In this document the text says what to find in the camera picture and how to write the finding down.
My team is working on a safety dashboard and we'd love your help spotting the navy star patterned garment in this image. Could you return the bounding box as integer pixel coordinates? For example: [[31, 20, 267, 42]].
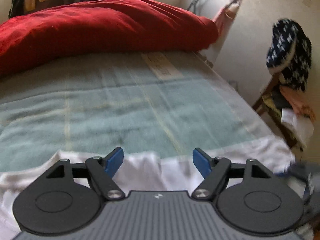
[[266, 18, 312, 92]]

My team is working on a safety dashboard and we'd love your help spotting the light green bed sheet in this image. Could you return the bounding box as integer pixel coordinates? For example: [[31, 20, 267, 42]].
[[1, 51, 272, 172]]

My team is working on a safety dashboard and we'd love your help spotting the pink cloth by wall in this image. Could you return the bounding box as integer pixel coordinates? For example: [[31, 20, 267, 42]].
[[213, 0, 242, 37]]

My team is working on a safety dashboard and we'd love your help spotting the red duvet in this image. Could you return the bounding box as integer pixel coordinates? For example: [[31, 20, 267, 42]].
[[1, 0, 219, 77]]

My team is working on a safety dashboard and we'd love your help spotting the peach and white clothes pile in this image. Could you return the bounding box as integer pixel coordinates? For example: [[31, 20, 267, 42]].
[[279, 86, 316, 148]]

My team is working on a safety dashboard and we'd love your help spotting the white printed t-shirt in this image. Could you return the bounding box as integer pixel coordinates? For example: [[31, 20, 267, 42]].
[[1, 135, 295, 239]]

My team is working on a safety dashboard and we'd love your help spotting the wooden chair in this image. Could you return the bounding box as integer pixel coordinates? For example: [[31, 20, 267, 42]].
[[252, 73, 298, 148]]

